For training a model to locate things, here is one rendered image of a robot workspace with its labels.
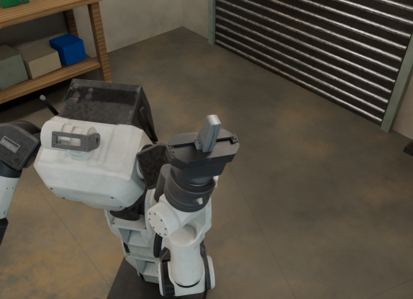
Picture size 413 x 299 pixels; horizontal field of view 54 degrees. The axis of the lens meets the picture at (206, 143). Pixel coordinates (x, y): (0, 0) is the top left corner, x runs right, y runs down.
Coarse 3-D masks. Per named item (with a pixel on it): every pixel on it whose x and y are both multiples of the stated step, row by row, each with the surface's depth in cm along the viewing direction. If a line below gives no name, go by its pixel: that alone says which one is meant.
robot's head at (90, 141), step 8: (88, 128) 91; (56, 136) 90; (64, 136) 89; (72, 136) 89; (80, 136) 89; (88, 136) 88; (96, 136) 92; (56, 144) 90; (64, 144) 90; (88, 144) 89; (96, 144) 93; (88, 152) 93
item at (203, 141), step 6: (210, 120) 62; (204, 126) 63; (210, 126) 61; (204, 132) 64; (210, 132) 62; (198, 138) 66; (204, 138) 64; (210, 138) 63; (198, 144) 65; (204, 144) 64; (210, 144) 64; (204, 150) 65
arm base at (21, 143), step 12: (0, 132) 103; (12, 132) 103; (24, 132) 104; (0, 144) 103; (12, 144) 103; (24, 144) 104; (36, 144) 104; (0, 156) 103; (12, 156) 104; (24, 156) 104
